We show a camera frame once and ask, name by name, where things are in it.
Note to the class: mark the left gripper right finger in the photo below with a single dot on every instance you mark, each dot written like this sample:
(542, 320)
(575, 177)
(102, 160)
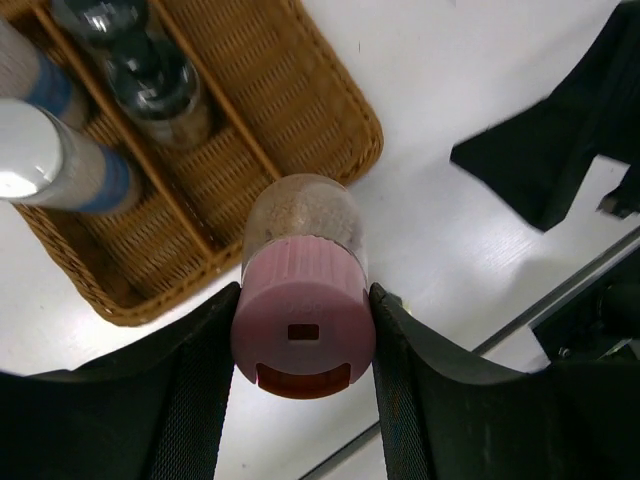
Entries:
(448, 413)

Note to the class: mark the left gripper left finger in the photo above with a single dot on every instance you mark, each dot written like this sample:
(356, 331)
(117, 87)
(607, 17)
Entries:
(151, 410)

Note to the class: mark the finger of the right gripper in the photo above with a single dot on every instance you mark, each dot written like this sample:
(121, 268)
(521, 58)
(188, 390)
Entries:
(536, 161)

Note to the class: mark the pink-lid spice bottle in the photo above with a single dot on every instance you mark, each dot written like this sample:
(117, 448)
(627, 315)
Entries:
(303, 327)

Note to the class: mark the silver-lid bottle blue label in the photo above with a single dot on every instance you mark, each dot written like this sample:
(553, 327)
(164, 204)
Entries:
(45, 163)
(28, 74)

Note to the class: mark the black-lid bottle brown contents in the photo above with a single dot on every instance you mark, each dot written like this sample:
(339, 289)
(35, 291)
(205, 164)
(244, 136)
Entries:
(158, 87)

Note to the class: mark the black grinder bottle light contents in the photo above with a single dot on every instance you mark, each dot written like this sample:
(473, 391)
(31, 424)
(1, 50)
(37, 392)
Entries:
(99, 23)

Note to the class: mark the brown wicker divided basket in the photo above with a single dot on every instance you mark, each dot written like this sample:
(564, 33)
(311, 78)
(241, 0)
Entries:
(288, 106)

